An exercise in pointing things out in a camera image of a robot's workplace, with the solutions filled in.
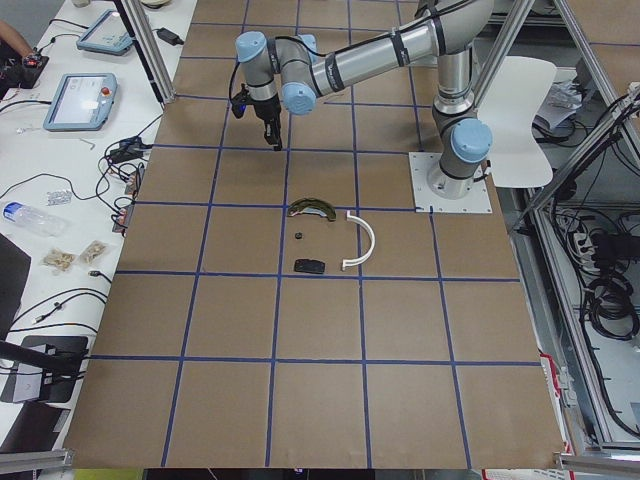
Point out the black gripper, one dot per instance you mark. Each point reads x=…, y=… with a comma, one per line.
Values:
x=265, y=108

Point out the black power adapter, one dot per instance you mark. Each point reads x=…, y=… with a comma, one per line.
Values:
x=169, y=37

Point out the bag of small parts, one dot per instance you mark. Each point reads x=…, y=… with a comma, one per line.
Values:
x=93, y=252
x=58, y=259

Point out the olive green brake shoe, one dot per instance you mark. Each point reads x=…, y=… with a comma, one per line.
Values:
x=312, y=206

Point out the teach pendant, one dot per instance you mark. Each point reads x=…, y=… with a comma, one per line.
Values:
x=82, y=102
x=106, y=35

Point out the aluminium frame post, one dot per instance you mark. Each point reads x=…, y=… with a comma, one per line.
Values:
x=140, y=31

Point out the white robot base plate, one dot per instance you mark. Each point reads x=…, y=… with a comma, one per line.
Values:
x=435, y=192

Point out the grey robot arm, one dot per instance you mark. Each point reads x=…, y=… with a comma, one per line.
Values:
x=288, y=73

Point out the black camera stand base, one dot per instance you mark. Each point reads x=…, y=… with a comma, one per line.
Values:
x=43, y=368

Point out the clear plastic water bottle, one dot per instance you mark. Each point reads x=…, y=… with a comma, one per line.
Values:
x=32, y=219

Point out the white chair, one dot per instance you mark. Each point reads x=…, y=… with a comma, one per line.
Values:
x=509, y=108

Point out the lower teach pendant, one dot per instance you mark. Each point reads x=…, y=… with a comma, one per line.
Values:
x=82, y=102

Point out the upper teach pendant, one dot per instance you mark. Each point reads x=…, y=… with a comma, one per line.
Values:
x=106, y=35

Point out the black brake pad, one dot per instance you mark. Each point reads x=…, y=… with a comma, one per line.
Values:
x=309, y=266

